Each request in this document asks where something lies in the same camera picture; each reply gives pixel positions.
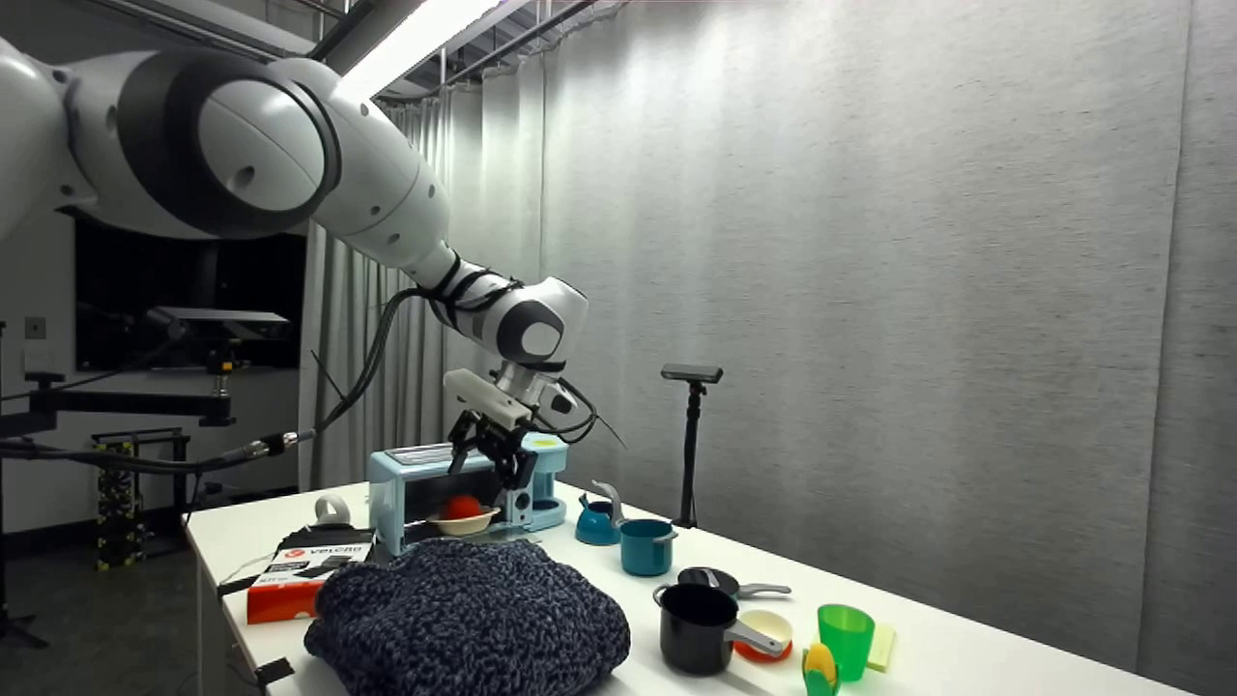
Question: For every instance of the teal toy pot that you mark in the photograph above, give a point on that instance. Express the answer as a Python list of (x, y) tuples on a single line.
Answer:
[(647, 551)]

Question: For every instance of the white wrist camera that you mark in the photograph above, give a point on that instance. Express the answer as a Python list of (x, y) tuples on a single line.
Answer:
[(488, 394)]

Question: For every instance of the white roll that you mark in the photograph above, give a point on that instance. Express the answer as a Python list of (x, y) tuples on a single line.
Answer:
[(334, 511)]

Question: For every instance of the black bar camera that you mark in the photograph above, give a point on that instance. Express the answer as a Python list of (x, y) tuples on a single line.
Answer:
[(694, 371)]

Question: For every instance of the green plastic cup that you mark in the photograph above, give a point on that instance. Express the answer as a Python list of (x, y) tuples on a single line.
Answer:
[(844, 638)]

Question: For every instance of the teal toy kettle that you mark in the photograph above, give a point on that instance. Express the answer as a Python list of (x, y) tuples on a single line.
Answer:
[(591, 518)]

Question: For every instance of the orange and white plate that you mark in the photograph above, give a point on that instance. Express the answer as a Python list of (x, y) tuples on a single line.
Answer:
[(770, 638)]

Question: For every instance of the black tool on box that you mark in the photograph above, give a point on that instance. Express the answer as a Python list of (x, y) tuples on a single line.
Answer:
[(323, 536)]

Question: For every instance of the black camera stand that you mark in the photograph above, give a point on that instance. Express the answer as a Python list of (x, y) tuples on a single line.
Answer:
[(694, 449)]

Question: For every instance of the metal equipment rack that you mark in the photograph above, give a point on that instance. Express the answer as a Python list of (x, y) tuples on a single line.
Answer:
[(118, 505)]

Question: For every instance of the black pot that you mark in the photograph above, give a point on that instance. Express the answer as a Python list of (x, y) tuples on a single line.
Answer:
[(696, 636)]

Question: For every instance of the yellow toy corn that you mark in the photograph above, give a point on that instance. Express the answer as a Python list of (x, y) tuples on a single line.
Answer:
[(815, 671)]

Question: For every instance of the dark blue knitted blanket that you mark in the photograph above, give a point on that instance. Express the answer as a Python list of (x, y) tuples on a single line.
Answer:
[(469, 621)]

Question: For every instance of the pale yellow flat piece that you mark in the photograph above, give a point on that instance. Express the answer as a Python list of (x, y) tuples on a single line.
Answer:
[(881, 645)]

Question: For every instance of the light blue toy oven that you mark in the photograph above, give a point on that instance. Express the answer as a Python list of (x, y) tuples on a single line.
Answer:
[(401, 496)]

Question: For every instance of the grey curtain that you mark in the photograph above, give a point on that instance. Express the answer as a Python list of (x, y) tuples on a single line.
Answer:
[(902, 284)]

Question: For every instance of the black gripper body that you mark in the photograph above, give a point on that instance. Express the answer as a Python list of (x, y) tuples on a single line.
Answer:
[(497, 449)]

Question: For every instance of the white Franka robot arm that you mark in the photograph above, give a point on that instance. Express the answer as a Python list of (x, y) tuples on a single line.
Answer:
[(255, 139)]

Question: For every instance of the dark wall monitor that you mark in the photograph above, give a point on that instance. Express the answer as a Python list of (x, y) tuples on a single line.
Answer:
[(139, 292)]

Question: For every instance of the ceiling light fixture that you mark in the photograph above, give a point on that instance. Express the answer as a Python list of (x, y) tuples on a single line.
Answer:
[(411, 43)]

